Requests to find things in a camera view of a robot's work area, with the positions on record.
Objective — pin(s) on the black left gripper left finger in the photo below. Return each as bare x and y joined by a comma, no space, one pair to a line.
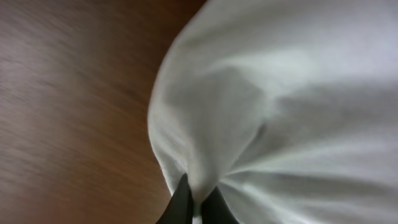
180,207

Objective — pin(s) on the white t-shirt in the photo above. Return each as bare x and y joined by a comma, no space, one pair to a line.
288,106

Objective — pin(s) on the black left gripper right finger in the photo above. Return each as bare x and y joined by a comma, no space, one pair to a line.
214,210

